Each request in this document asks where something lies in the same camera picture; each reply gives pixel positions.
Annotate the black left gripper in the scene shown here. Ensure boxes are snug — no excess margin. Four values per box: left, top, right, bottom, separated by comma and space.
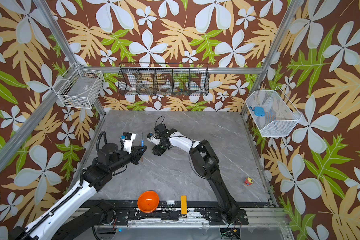
108, 144, 147, 175

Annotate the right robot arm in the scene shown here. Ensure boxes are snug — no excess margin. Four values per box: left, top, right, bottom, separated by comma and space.
147, 124, 240, 224

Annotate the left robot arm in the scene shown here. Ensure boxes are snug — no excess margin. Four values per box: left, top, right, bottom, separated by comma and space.
9, 131, 147, 240

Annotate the orange bowl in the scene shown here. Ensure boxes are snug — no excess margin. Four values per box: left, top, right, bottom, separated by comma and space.
138, 191, 160, 214

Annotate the yellow block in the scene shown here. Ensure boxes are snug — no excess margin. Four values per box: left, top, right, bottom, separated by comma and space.
181, 195, 188, 215

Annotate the small red yellow toy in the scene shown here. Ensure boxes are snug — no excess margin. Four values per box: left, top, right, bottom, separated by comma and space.
245, 177, 253, 186

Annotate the blue object in basket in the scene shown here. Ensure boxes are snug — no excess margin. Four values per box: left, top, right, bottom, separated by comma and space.
252, 107, 266, 117

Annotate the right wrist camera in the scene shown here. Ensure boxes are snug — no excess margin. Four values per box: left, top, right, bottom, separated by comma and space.
147, 133, 160, 145

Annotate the black wire basket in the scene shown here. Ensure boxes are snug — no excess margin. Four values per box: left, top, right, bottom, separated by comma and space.
116, 63, 210, 96

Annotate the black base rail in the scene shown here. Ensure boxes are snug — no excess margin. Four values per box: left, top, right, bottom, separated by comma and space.
86, 198, 249, 226

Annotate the white wire basket left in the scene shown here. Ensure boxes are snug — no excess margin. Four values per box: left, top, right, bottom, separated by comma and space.
53, 64, 105, 109

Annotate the white wire basket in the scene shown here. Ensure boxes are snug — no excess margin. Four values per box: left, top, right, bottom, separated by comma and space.
246, 88, 303, 138
53, 64, 105, 109

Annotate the white wire basket right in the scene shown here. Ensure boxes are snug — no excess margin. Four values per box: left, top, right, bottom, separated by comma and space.
246, 88, 303, 138

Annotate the aluminium left corner post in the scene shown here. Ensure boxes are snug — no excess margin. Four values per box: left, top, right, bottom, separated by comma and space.
34, 1, 106, 118

